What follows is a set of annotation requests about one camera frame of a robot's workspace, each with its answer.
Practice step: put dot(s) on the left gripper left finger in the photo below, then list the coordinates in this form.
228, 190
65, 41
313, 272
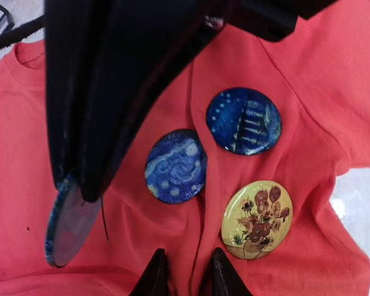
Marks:
153, 281

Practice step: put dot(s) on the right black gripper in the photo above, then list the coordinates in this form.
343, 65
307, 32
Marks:
274, 20

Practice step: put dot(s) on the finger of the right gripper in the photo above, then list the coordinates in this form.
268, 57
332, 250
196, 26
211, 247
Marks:
73, 31
145, 46

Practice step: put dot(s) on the yellow sunflower brooch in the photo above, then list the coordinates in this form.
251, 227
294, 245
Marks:
256, 220

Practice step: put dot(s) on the red t-shirt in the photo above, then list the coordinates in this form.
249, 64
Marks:
318, 78

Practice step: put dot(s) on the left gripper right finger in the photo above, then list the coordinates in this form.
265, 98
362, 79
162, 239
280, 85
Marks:
225, 279

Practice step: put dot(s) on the dark blue pinned badge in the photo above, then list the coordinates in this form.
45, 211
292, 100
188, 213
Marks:
176, 167

